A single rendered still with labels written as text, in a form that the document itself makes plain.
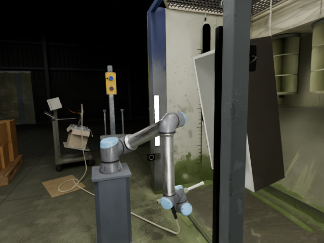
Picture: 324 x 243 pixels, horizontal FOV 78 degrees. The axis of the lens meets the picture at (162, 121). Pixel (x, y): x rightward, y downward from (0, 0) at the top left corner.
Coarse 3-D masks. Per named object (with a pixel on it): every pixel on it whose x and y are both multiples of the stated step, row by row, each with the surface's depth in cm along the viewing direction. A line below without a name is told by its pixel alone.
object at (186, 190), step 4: (196, 184) 191; (200, 184) 191; (184, 188) 188; (188, 188) 187; (192, 188) 188; (188, 192) 185; (160, 200) 177; (160, 204) 176; (172, 208) 179; (172, 212) 179; (176, 216) 178
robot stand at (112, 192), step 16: (96, 176) 157; (112, 176) 157; (128, 176) 160; (96, 192) 156; (112, 192) 159; (128, 192) 165; (96, 208) 159; (112, 208) 160; (128, 208) 166; (96, 224) 161; (112, 224) 162; (128, 224) 167; (96, 240) 175; (112, 240) 163; (128, 240) 168
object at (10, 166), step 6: (18, 156) 390; (12, 162) 352; (18, 162) 388; (6, 168) 323; (12, 168) 323; (18, 168) 359; (0, 174) 299; (6, 174) 298; (12, 174) 330; (0, 180) 291; (6, 180) 294
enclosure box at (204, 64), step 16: (208, 64) 204; (256, 64) 150; (272, 64) 156; (208, 80) 206; (256, 80) 152; (272, 80) 158; (208, 96) 208; (256, 96) 154; (272, 96) 160; (208, 112) 210; (256, 112) 156; (272, 112) 162; (208, 128) 213; (256, 128) 158; (272, 128) 164; (208, 144) 213; (256, 144) 160; (272, 144) 166; (256, 160) 161; (272, 160) 168; (256, 176) 164; (272, 176) 170
